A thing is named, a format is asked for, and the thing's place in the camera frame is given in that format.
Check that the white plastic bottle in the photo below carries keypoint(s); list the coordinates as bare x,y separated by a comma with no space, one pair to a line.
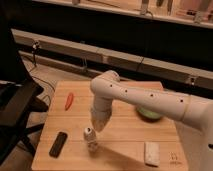
90,137

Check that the wooden table board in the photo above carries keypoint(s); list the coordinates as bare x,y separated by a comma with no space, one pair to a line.
121,144

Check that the black chair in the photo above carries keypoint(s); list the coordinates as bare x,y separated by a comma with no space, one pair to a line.
18,97

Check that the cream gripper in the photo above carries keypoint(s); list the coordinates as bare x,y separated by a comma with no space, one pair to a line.
99,119

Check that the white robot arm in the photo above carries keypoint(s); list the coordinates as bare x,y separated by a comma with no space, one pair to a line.
191,110

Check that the black remote control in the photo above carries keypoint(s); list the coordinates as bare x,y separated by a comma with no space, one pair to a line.
58,144

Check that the green bowl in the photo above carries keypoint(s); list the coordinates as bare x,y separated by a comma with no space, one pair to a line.
148,114

